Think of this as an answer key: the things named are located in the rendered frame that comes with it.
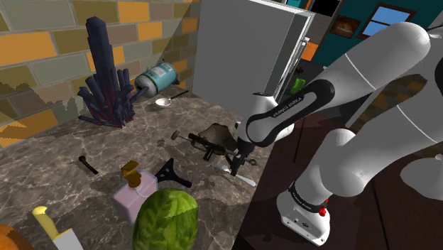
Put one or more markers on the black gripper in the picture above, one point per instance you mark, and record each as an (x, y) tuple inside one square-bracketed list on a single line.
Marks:
[(244, 149)]

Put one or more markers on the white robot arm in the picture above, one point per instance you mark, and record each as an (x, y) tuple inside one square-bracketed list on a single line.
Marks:
[(373, 138)]

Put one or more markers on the silver table knife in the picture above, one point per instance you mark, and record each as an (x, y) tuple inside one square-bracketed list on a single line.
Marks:
[(244, 179)]

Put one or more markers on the brown cracked bowl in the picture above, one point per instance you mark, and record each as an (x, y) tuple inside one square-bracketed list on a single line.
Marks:
[(218, 133)]

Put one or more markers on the dark robot stand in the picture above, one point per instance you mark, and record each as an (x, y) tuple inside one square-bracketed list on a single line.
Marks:
[(277, 173)]

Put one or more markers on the black spatula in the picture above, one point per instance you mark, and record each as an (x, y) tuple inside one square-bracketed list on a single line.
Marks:
[(169, 173)]

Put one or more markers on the green cup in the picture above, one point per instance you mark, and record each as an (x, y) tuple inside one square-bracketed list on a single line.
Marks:
[(297, 86)]

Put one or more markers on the grey refrigerator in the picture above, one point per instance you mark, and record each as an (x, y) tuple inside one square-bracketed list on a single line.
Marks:
[(238, 52)]

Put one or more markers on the green watermelon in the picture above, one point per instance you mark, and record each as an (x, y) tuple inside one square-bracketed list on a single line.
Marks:
[(166, 221)]

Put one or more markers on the teal and white canister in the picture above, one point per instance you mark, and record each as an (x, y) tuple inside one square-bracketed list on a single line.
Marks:
[(157, 78)]

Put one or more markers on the pink soap dispenser gold pump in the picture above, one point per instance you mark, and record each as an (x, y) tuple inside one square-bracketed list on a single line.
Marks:
[(133, 197)]

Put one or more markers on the dark crystal cluster sculpture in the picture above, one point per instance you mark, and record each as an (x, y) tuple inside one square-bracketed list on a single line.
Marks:
[(104, 86)]

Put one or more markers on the small black tool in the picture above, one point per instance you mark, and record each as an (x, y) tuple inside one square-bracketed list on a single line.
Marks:
[(88, 165)]

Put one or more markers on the brown framed window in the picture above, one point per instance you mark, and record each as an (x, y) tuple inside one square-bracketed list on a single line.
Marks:
[(386, 20)]

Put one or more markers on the orange pumpkin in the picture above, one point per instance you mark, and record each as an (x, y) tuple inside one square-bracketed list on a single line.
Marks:
[(10, 240)]

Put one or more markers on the brown framed wall picture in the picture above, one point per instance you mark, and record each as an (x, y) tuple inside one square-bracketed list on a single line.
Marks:
[(344, 27)]

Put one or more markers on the black wall picture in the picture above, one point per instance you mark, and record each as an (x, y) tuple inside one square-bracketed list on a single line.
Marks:
[(325, 7)]

